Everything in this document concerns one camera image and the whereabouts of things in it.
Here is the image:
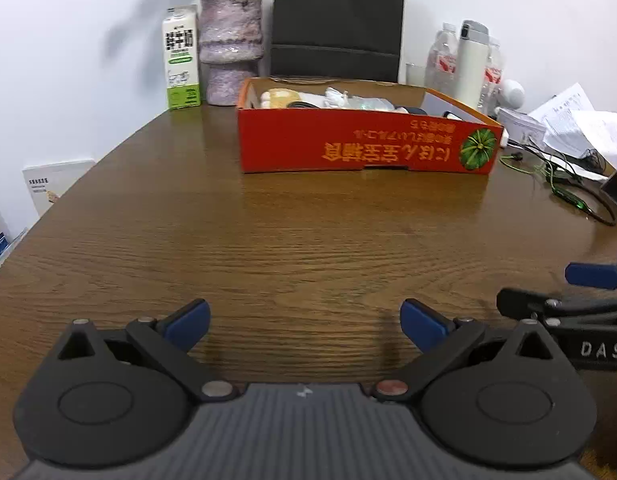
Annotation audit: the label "yellow plush toy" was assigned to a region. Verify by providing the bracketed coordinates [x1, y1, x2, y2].
[258, 88, 302, 110]

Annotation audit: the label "small white round lamp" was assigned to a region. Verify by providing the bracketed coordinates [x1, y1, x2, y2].
[498, 79, 526, 109]

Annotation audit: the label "white tissue box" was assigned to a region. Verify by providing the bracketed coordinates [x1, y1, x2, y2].
[494, 106, 547, 147]

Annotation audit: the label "white rolled cloth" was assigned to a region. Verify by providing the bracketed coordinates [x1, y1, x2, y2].
[324, 87, 350, 110]

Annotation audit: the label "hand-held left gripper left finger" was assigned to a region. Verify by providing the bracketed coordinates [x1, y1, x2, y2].
[56, 298, 240, 403]

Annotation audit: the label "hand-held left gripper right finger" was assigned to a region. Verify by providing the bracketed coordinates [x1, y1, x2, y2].
[373, 298, 565, 403]

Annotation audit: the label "blue white leaflets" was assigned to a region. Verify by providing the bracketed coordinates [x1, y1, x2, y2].
[0, 204, 30, 282]

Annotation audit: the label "purple ceramic vase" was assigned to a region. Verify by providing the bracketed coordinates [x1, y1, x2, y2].
[198, 0, 264, 107]

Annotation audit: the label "green black earphone cable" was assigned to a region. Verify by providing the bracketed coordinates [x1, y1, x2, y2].
[501, 142, 617, 227]

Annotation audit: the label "clear drinking glass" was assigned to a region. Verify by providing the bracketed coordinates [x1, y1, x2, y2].
[405, 62, 430, 87]

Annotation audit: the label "orange cardboard box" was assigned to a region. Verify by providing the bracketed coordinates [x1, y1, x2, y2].
[236, 77, 506, 175]

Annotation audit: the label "black paper bag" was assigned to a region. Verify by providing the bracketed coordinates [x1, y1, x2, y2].
[269, 0, 407, 84]

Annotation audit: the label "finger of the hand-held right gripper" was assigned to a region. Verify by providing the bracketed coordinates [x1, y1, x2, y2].
[564, 262, 617, 291]
[495, 287, 617, 329]

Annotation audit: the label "stack of white papers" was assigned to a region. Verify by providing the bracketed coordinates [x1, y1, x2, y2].
[528, 82, 617, 172]

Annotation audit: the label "white thermos flask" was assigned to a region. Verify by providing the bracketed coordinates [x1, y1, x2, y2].
[455, 20, 491, 111]

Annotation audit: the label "clear water bottle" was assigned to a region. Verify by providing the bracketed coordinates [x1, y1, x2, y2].
[424, 22, 460, 96]
[481, 37, 505, 114]

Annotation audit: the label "white green milk carton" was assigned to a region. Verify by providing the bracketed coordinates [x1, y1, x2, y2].
[161, 4, 202, 110]

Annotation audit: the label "wooden desktop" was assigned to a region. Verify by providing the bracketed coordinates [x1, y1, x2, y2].
[0, 100, 617, 480]

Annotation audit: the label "white booklet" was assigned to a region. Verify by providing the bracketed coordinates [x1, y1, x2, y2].
[22, 159, 97, 219]

